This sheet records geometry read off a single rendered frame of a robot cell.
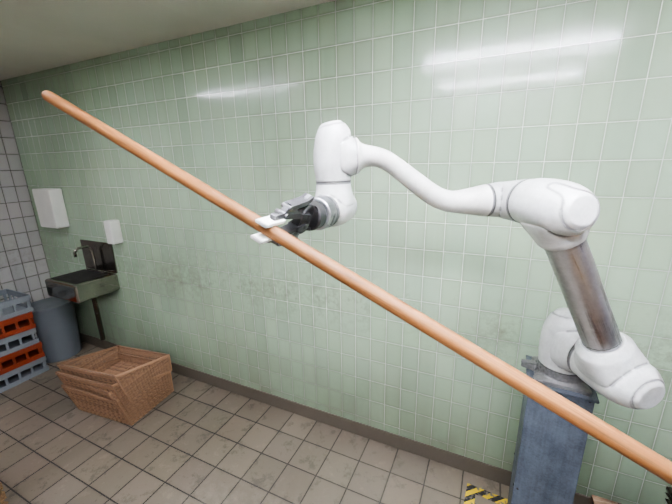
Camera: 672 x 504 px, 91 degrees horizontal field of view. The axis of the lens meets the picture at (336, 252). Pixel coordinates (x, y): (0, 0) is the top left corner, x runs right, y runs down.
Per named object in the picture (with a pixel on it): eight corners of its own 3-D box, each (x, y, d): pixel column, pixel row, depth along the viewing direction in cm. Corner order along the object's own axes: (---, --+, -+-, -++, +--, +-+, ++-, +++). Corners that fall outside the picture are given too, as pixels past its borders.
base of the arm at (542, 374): (520, 355, 143) (522, 343, 141) (584, 369, 132) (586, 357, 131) (520, 379, 127) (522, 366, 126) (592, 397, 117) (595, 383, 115)
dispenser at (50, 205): (70, 226, 317) (61, 188, 308) (57, 229, 307) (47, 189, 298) (54, 225, 328) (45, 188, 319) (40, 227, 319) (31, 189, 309)
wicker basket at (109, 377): (122, 411, 229) (114, 376, 222) (62, 396, 245) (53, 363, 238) (174, 370, 274) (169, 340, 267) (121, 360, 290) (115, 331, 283)
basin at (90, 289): (130, 338, 320) (111, 243, 296) (91, 357, 289) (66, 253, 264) (101, 329, 339) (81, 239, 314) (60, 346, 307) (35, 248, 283)
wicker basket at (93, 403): (122, 434, 233) (115, 401, 226) (67, 416, 251) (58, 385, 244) (175, 390, 278) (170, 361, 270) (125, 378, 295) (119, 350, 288)
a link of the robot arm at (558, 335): (564, 349, 136) (573, 300, 130) (604, 377, 118) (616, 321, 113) (527, 353, 134) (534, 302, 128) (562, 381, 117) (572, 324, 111)
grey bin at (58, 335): (92, 348, 346) (81, 299, 331) (50, 368, 312) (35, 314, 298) (71, 340, 361) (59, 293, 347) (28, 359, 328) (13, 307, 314)
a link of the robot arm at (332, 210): (332, 233, 94) (322, 237, 89) (306, 218, 96) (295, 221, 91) (344, 204, 90) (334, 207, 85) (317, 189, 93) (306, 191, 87)
